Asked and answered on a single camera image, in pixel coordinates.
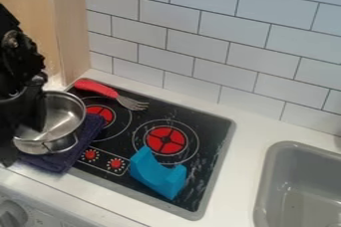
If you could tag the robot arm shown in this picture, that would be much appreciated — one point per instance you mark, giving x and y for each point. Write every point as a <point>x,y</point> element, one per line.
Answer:
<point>17,55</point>

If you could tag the toy stove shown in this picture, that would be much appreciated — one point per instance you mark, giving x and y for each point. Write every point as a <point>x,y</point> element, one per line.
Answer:
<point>204,158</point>

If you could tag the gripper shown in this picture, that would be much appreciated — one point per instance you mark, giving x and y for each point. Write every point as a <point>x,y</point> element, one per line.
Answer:
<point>12,108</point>

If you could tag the purple cloth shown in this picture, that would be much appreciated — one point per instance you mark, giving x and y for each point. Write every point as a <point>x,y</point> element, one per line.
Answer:
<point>66,158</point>

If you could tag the toy sink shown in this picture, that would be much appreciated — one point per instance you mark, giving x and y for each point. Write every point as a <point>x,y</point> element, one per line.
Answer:
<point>302,191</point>

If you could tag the blue toy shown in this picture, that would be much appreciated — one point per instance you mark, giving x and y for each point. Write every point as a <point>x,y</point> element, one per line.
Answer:
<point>153,171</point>

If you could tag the wooden board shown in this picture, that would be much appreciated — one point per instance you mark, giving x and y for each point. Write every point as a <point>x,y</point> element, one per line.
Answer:
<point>66,32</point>

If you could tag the silver pot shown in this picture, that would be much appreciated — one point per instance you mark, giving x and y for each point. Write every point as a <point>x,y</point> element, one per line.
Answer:
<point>62,121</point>

